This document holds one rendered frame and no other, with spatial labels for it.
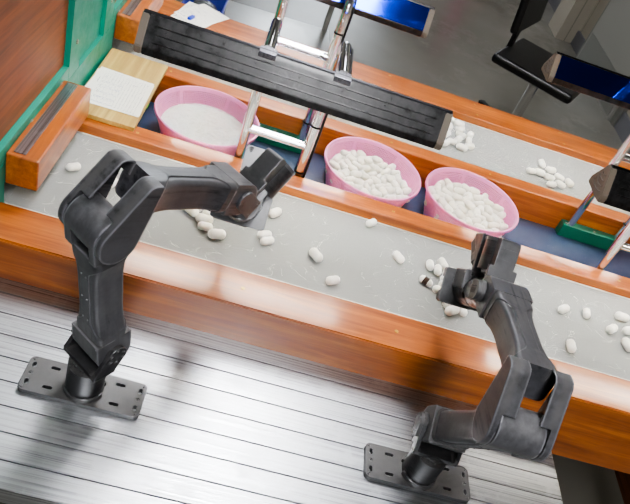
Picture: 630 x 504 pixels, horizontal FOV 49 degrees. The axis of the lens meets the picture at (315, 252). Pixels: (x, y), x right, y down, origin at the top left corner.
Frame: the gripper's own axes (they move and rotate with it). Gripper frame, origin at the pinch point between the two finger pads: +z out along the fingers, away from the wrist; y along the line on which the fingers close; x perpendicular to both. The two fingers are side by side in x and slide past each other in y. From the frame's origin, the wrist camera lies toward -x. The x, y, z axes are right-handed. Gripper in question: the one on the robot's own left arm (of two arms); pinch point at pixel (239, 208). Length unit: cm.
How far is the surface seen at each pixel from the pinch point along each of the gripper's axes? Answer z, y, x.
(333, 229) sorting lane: 20.8, -22.3, -2.7
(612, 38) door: 327, -229, -213
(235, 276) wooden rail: -1.2, -2.9, 12.9
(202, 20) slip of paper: 79, 25, -56
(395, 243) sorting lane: 22.1, -37.6, -3.8
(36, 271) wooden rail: -3.2, 32.2, 21.9
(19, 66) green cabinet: -5.6, 44.6, -12.7
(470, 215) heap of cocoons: 38, -59, -18
